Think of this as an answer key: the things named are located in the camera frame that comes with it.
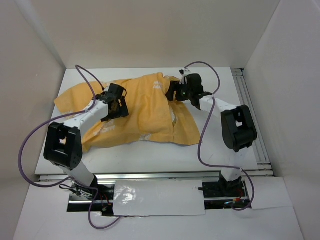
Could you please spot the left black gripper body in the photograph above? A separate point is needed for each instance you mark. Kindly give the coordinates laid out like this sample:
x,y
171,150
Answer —
x,y
117,108

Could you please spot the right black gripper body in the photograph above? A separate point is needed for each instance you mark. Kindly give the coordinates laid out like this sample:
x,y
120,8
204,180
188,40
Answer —
x,y
186,93

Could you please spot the orange pillowcase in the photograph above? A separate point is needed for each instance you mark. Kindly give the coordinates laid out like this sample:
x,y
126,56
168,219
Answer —
x,y
151,117

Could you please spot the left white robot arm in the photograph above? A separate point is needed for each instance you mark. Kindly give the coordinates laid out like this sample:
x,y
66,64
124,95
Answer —
x,y
63,145

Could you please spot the white cover plate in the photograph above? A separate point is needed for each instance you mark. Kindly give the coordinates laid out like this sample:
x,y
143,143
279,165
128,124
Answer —
x,y
148,198

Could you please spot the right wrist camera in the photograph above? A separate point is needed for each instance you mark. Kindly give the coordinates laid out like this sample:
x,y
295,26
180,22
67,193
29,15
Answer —
x,y
184,72

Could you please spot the aluminium mounting rail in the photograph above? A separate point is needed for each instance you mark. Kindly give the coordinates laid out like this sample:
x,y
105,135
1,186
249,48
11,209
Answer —
x,y
107,183

